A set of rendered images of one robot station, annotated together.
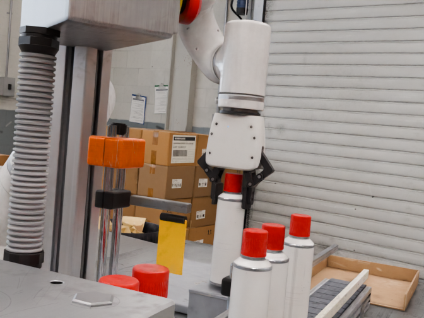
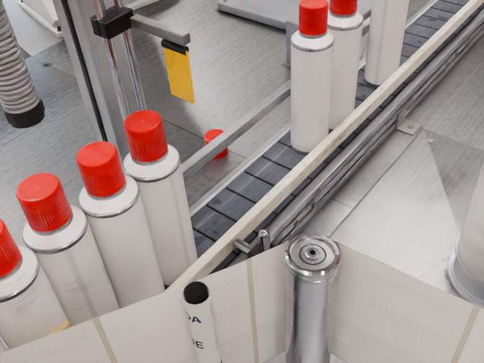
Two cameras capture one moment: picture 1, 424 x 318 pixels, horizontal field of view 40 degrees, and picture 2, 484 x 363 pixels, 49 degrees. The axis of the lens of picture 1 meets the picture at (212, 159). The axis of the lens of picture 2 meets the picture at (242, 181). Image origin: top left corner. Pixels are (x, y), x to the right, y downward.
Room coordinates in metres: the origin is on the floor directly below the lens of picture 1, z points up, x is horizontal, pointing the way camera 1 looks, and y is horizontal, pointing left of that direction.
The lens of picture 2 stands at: (0.18, -0.14, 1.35)
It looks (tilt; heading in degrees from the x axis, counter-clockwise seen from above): 43 degrees down; 17
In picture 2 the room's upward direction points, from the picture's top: 5 degrees counter-clockwise
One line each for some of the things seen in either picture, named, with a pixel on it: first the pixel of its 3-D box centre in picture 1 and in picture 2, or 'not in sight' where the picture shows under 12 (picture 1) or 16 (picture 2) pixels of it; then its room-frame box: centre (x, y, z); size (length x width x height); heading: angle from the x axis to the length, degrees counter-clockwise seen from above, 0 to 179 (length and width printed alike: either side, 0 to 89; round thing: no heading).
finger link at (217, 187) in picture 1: (212, 185); not in sight; (1.09, 0.00, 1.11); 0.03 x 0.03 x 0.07; 66
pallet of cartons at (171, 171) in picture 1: (165, 197); not in sight; (4.99, 0.36, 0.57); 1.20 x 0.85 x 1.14; 146
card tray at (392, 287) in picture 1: (361, 279); not in sight; (1.52, -0.42, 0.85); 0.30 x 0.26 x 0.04; 155
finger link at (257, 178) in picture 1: (253, 190); not in sight; (1.05, -0.08, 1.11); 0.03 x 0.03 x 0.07; 66
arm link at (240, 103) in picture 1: (240, 103); not in sight; (1.07, -0.04, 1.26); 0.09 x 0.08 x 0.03; 66
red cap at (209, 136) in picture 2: not in sight; (215, 143); (0.78, 0.08, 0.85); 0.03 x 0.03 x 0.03
